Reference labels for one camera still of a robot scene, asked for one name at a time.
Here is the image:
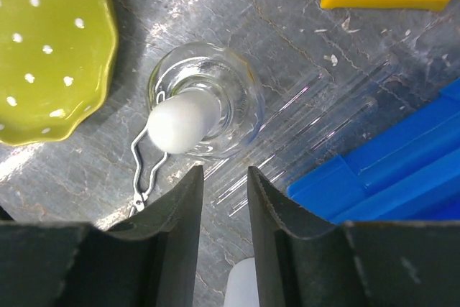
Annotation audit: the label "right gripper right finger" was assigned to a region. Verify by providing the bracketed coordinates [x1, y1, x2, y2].
[247, 167, 459, 306]

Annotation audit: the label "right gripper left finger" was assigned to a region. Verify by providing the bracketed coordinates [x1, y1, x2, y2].
[1, 166, 203, 306]

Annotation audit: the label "metal crucible tongs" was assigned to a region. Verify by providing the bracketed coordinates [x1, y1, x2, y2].
[129, 91, 170, 219]

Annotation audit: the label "white wash bottle red cap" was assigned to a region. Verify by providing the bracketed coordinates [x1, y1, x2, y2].
[224, 257, 259, 307]

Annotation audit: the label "glass test tube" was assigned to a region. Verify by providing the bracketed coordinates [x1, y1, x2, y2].
[213, 96, 378, 217]
[210, 57, 399, 215]

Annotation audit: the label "blue plastic bin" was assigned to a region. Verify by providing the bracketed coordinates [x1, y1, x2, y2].
[287, 81, 459, 224]

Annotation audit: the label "glass flask white stopper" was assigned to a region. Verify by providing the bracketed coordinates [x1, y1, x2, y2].
[147, 42, 265, 159]

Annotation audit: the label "green dotted plate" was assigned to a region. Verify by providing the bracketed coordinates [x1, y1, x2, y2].
[1, 0, 119, 146]

